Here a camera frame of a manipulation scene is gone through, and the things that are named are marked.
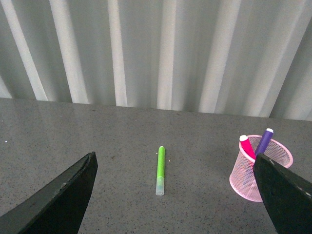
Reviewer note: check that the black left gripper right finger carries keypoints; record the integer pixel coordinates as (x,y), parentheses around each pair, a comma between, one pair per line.
(287,197)

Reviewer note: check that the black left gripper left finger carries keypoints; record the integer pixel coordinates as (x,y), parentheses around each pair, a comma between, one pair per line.
(57,208)

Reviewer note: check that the purple marker pen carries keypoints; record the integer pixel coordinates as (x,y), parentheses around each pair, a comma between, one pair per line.
(264,142)

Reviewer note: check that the pink marker pen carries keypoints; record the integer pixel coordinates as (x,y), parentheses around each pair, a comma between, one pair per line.
(246,146)

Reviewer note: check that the pink mesh cup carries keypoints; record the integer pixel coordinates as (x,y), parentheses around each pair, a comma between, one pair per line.
(242,178)

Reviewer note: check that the green marker pen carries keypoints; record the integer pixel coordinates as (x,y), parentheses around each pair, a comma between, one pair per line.
(160,171)

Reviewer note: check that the white pleated curtain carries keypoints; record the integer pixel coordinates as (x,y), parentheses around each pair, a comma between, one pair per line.
(239,57)

